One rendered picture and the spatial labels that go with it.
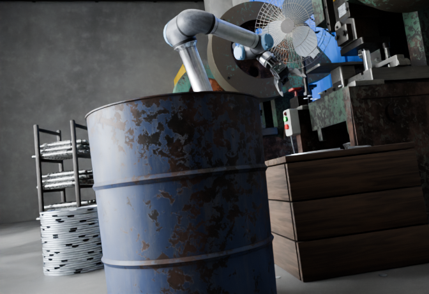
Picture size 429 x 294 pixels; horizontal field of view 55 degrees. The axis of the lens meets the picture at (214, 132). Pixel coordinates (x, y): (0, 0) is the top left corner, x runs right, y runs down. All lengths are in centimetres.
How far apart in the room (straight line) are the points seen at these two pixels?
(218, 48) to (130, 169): 258
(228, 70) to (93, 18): 603
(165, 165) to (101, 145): 16
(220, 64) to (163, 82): 543
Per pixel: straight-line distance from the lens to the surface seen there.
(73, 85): 860
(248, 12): 351
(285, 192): 122
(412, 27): 220
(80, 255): 182
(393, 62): 197
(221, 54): 332
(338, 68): 204
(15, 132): 856
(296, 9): 300
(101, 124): 88
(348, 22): 215
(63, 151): 365
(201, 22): 184
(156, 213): 80
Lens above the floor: 30
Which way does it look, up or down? 7 degrees up
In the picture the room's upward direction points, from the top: 7 degrees counter-clockwise
